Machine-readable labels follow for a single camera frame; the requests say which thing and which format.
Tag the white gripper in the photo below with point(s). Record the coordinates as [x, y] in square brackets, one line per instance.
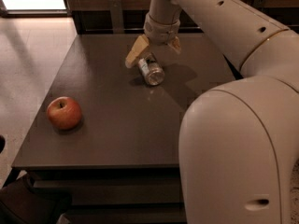
[161, 32]

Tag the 7up can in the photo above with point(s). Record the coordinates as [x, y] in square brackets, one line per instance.
[151, 71]

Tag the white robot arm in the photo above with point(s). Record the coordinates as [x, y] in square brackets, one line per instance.
[238, 142]

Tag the red apple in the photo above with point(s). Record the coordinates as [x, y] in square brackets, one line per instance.
[64, 113]

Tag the upper grey drawer front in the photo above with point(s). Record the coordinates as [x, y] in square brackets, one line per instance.
[109, 191]

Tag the grey drawer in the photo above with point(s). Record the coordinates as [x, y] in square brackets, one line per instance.
[109, 191]
[156, 214]

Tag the lower grey drawer front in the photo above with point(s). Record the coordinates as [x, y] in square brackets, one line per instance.
[156, 214]

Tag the dark chair seat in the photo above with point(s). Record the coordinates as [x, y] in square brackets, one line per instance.
[21, 203]

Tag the metal rail bar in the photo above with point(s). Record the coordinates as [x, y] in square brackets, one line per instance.
[113, 31]

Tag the left metal bracket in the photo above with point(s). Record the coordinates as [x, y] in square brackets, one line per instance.
[115, 8]

